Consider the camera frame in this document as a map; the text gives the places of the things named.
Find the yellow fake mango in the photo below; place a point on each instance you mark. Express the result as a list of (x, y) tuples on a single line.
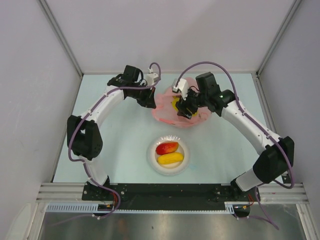
[(174, 102), (170, 158)]

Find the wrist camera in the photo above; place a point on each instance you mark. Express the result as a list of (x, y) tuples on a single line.
[(180, 86), (151, 78)]

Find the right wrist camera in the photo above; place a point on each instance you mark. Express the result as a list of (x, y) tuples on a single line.
[(180, 86)]

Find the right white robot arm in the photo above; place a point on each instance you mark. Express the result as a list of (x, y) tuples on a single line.
[(275, 153)]

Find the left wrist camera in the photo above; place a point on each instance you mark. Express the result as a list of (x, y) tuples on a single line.
[(151, 78)]

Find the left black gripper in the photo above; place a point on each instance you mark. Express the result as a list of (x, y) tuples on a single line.
[(148, 100)]

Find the red fake mango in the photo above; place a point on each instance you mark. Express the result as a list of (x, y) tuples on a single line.
[(167, 148)]

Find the white paper plate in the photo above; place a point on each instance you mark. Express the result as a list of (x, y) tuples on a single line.
[(171, 169)]

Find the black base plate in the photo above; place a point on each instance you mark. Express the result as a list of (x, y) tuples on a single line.
[(179, 197)]

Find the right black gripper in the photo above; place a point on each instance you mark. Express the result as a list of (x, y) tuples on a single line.
[(182, 105)]

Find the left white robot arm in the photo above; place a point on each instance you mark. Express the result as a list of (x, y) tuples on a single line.
[(84, 139)]

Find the pink plastic bag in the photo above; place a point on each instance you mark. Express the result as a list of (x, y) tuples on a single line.
[(165, 113)]

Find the white cable duct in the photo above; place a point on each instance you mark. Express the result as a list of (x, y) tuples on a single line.
[(79, 208)]

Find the aluminium frame rail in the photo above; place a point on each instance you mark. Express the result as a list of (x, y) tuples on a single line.
[(49, 15)]

